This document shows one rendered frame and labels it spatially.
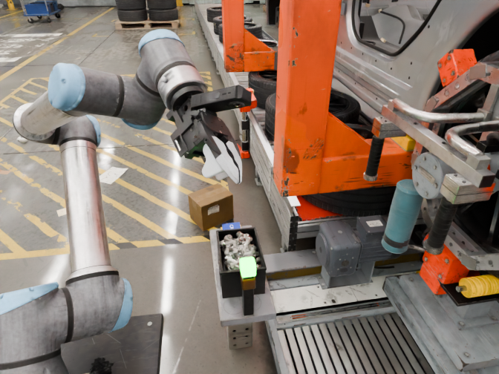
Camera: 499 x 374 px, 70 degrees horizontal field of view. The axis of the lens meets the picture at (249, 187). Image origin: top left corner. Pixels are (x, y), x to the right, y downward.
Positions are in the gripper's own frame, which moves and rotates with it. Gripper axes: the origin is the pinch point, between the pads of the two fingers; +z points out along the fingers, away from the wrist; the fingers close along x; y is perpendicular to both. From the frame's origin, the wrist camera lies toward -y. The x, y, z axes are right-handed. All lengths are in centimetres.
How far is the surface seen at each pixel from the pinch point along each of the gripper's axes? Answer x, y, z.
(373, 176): -66, -9, -2
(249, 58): -193, 35, -178
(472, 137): -80, -38, 2
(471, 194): -39, -27, 19
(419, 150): -82, -24, -5
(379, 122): -55, -21, -12
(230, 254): -43, 38, -2
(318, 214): -119, 31, -15
